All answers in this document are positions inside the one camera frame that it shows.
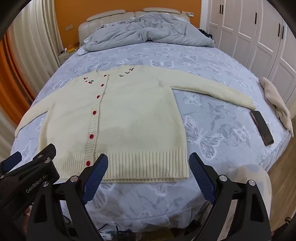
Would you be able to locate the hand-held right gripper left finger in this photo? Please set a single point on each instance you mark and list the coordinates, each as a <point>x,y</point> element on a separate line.
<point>96,178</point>

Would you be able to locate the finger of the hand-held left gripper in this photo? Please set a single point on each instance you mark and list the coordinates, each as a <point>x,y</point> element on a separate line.
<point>11,160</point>
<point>46,150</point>

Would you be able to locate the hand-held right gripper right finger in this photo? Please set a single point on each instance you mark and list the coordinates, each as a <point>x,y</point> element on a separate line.
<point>203,180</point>

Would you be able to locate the cream knit cardigan red buttons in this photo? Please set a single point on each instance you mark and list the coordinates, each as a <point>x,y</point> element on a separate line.
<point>138,120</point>

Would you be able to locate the bed with butterfly print sheet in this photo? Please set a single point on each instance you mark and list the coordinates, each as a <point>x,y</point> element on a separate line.
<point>208,129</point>

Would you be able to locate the white power strip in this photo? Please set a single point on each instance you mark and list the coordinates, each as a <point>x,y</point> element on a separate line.
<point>106,236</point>

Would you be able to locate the orange curtain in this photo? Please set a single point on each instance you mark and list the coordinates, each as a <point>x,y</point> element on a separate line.
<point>11,81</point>

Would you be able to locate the black smartphone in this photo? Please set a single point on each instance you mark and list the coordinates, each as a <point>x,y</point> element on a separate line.
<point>262,127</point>

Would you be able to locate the nightstand with books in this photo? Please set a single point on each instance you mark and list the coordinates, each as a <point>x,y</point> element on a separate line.
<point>68,51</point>

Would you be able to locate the small white cloth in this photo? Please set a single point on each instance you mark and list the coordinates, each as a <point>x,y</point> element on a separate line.
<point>81,52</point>

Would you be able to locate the beige cloth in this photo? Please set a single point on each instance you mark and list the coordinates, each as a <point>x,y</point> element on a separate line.
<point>276,99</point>

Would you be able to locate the cream curtain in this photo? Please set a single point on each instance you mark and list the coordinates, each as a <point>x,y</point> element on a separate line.
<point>37,39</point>

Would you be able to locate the dark clothing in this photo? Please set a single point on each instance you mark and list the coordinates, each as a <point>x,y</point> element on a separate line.
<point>206,33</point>

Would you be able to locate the grey duvet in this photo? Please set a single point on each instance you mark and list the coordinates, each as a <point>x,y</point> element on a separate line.
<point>157,32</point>

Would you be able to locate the white wardrobe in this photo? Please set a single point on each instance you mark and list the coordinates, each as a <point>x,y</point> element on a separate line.
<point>254,27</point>

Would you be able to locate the wall socket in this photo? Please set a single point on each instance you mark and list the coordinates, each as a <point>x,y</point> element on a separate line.
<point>69,28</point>

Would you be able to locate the wall switch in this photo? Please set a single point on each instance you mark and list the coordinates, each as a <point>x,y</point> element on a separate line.
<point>190,14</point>

